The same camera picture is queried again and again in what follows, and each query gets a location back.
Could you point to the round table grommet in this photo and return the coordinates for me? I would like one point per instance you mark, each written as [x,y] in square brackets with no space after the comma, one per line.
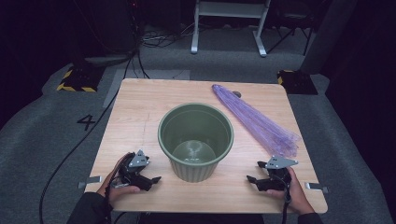
[238,94]

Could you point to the green plastic bin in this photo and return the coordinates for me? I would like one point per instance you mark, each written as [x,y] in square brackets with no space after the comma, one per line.
[186,124]

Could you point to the person's right hand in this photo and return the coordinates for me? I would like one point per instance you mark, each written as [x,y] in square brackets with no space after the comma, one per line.
[299,196]

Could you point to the grey column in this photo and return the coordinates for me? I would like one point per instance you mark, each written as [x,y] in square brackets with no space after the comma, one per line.
[330,34]

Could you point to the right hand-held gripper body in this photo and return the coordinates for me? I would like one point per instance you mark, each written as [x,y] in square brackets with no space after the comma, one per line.
[275,182]

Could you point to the purple plastic bag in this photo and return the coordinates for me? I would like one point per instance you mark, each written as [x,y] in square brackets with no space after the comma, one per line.
[249,118]

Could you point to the metal table bracket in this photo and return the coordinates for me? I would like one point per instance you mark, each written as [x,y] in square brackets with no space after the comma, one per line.
[316,186]
[90,180]

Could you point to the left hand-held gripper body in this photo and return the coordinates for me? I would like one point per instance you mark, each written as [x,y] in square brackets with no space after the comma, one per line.
[137,174]

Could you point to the person's left hand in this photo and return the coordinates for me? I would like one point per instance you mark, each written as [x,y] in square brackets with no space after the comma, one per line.
[109,189]

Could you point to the black yellow striped base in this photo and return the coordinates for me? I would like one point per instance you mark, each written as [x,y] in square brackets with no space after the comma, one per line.
[299,83]
[81,79]

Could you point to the white metal stand frame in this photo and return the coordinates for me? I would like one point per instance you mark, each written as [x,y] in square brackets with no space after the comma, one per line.
[229,9]

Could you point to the black folding stand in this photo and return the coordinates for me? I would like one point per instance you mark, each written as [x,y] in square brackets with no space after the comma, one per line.
[292,17]

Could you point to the person's dark clothing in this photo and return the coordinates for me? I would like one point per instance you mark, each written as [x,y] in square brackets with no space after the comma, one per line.
[199,219]

